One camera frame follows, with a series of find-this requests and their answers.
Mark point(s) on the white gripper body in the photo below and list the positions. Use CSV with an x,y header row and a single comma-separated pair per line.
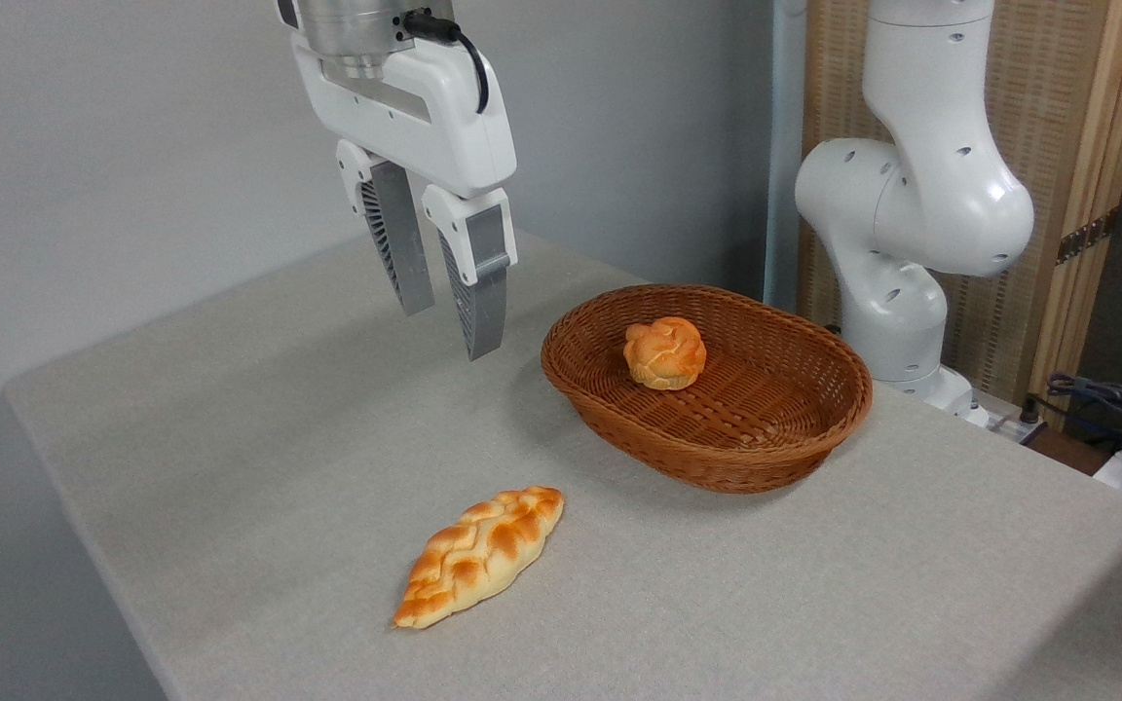
x,y
430,117

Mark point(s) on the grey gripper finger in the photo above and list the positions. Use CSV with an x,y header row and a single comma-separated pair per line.
x,y
395,234
481,292

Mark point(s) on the long braided bread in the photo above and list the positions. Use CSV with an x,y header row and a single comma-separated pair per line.
x,y
478,555

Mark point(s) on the round knotted bread roll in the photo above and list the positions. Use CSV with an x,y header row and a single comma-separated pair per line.
x,y
664,352

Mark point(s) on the brown wicker basket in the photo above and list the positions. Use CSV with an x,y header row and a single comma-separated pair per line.
x,y
766,428

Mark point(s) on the grey vertical pole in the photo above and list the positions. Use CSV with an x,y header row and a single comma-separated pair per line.
x,y
783,146

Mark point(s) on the metal screen hinge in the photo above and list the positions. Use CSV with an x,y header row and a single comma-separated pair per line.
x,y
1087,237

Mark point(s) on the wooden woven folding screen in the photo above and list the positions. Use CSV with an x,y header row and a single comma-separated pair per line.
x,y
1067,117

